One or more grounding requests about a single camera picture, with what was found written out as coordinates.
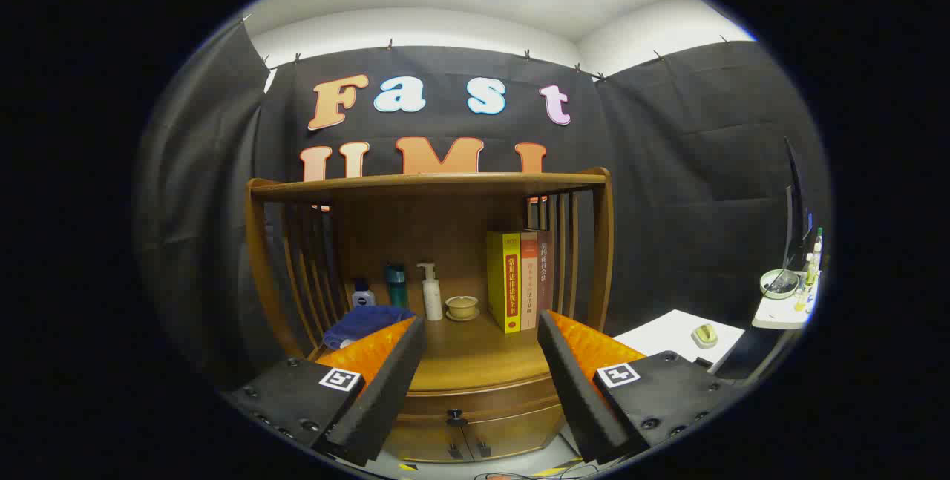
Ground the white side cabinet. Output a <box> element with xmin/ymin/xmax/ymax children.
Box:
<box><xmin>612</xmin><ymin>309</ymin><xmax>745</xmax><ymax>373</ymax></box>

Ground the yellow lidded tea bowl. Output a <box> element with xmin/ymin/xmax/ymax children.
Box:
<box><xmin>445</xmin><ymin>295</ymin><xmax>481</xmax><ymax>322</ymax></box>

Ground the dark monitor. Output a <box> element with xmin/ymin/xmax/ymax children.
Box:
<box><xmin>783</xmin><ymin>135</ymin><xmax>813</xmax><ymax>273</ymax></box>

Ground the white bowl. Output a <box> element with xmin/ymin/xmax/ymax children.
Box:
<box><xmin>760</xmin><ymin>269</ymin><xmax>801</xmax><ymax>299</ymax></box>

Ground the wooden cabinet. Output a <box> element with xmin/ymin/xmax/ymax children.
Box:
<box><xmin>245</xmin><ymin>167</ymin><xmax>617</xmax><ymax>464</ymax></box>

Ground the white desk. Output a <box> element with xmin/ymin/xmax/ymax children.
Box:
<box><xmin>751</xmin><ymin>272</ymin><xmax>821</xmax><ymax>330</ymax></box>

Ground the wooden drawer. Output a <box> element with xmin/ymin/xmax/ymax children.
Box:
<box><xmin>401</xmin><ymin>376</ymin><xmax>563</xmax><ymax>429</ymax></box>

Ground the white pump bottle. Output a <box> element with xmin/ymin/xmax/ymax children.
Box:
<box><xmin>416</xmin><ymin>263</ymin><xmax>444</xmax><ymax>322</ymax></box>

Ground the thick yellow book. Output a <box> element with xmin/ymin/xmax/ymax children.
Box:
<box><xmin>486</xmin><ymin>231</ymin><xmax>523</xmax><ymax>335</ymax></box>

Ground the orange and white book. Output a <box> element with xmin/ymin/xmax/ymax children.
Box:
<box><xmin>520</xmin><ymin>231</ymin><xmax>539</xmax><ymax>331</ymax></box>

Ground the brown book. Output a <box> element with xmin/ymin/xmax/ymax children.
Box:
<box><xmin>536</xmin><ymin>229</ymin><xmax>554</xmax><ymax>318</ymax></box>

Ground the teal bottle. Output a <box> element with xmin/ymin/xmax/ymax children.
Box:
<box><xmin>384</xmin><ymin>263</ymin><xmax>409</xmax><ymax>310</ymax></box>

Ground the wooden cabinet door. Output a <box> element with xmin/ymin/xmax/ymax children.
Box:
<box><xmin>382</xmin><ymin>421</ymin><xmax>465</xmax><ymax>464</ymax></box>
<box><xmin>464</xmin><ymin>404</ymin><xmax>565</xmax><ymax>460</ymax></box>

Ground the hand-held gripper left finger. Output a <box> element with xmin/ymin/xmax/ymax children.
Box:
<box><xmin>226</xmin><ymin>315</ymin><xmax>429</xmax><ymax>467</ymax></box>

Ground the blue folded towel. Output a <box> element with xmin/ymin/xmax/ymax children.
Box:
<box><xmin>323</xmin><ymin>305</ymin><xmax>416</xmax><ymax>351</ymax></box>

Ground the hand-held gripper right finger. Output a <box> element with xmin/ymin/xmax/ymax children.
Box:
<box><xmin>536</xmin><ymin>309</ymin><xmax>743</xmax><ymax>466</ymax></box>

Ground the wooden countertop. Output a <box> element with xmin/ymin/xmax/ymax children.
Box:
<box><xmin>308</xmin><ymin>302</ymin><xmax>565</xmax><ymax>392</ymax></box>

